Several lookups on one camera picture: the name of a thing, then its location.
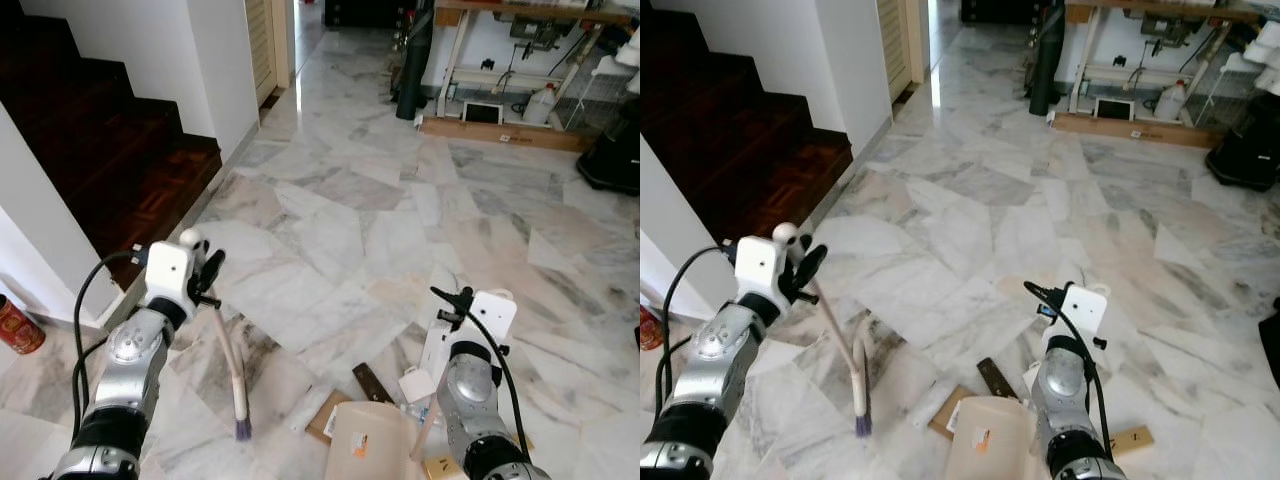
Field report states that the broom with white knob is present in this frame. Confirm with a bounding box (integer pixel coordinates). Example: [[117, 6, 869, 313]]
[[179, 228, 253, 443], [772, 222, 876, 439]]

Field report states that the beige long-handled dustpan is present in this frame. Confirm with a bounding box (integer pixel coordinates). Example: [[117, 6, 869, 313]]
[[943, 395, 1041, 480], [325, 318, 456, 480]]

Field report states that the dark brown flat strip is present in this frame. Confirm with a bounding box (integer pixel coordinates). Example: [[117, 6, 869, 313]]
[[351, 362, 397, 406], [977, 357, 1019, 401]]

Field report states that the brown cardboard piece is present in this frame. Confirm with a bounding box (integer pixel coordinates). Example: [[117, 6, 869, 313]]
[[304, 390, 353, 446], [927, 385, 976, 441]]

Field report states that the dark wooden staircase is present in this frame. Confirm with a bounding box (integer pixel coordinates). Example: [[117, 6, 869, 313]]
[[640, 0, 854, 246], [0, 0, 223, 291]]

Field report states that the white plastic jug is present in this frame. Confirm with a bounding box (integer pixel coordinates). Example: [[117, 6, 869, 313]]
[[1153, 80, 1189, 122], [520, 83, 558, 127]]

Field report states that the black bag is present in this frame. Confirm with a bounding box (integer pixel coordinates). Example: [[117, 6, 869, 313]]
[[1205, 92, 1280, 193], [576, 95, 641, 197]]

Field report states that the black item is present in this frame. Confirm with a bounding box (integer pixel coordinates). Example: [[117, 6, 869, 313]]
[[1257, 310, 1280, 391]]

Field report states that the light wooden door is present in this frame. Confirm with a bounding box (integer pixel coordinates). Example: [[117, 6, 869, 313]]
[[244, 0, 297, 109], [878, 0, 931, 101]]

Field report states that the black rolled mat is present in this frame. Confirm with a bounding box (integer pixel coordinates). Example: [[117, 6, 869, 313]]
[[395, 0, 437, 122], [1028, 0, 1067, 117]]

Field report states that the wooden workbench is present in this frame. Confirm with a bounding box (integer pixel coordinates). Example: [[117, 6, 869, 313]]
[[1065, 0, 1280, 126], [435, 0, 641, 131]]

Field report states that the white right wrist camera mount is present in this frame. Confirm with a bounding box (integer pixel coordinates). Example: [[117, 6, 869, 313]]
[[1058, 284, 1109, 346], [468, 290, 519, 349]]

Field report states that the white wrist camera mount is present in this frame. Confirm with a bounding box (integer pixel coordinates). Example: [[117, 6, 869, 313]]
[[1058, 284, 1109, 346], [144, 241, 208, 303], [735, 237, 796, 301], [468, 290, 519, 349]]

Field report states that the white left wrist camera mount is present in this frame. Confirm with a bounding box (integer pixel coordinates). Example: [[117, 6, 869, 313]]
[[144, 241, 208, 303], [735, 237, 796, 301]]

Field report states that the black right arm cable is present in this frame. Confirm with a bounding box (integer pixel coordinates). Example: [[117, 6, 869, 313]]
[[1050, 305, 1116, 461], [462, 310, 529, 463]]

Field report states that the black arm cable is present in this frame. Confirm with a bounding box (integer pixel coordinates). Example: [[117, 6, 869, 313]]
[[462, 310, 529, 463], [71, 250, 151, 441], [1050, 305, 1116, 461], [655, 245, 739, 416]]

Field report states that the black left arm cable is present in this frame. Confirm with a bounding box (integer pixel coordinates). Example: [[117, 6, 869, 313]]
[[655, 245, 739, 416], [71, 250, 151, 441]]

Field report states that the white wire rack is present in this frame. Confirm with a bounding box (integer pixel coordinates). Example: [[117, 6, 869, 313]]
[[556, 28, 641, 136], [1190, 20, 1280, 131]]

